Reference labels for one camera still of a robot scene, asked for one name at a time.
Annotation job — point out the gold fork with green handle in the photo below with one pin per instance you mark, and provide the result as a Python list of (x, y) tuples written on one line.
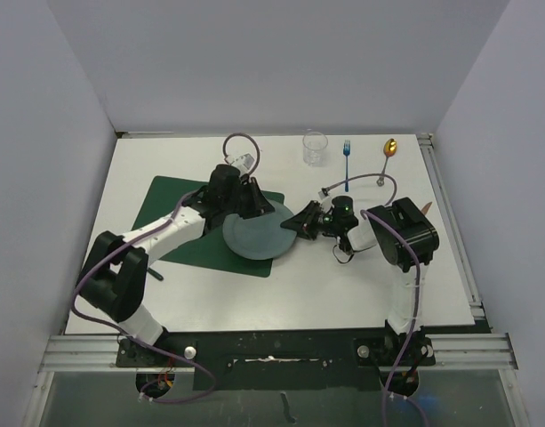
[(155, 274)]

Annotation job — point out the dark green placemat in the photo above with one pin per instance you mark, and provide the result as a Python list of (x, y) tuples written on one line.
[(180, 243)]

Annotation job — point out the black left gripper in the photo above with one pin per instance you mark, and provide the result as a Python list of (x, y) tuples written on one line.
[(259, 204)]

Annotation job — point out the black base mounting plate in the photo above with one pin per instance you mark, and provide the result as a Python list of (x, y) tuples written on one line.
[(301, 360)]

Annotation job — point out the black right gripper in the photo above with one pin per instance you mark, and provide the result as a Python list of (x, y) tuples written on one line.
[(303, 222)]

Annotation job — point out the rose gold knife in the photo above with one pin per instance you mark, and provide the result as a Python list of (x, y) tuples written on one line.
[(426, 208)]

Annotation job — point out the clear drinking glass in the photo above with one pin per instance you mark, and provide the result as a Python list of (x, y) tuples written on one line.
[(314, 146)]

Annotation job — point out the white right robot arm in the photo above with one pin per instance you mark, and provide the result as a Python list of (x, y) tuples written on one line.
[(401, 231)]

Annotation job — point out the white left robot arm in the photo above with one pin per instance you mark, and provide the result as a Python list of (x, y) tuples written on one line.
[(114, 275)]

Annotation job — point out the iridescent gold spoon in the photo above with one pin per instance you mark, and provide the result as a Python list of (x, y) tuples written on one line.
[(389, 150)]

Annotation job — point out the blue metal fork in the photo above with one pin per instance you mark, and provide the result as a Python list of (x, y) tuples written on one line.
[(346, 153)]

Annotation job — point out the teal ceramic plate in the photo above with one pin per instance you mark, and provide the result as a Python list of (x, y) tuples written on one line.
[(259, 238)]

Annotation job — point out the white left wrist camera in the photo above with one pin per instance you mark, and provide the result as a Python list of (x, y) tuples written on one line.
[(245, 163)]

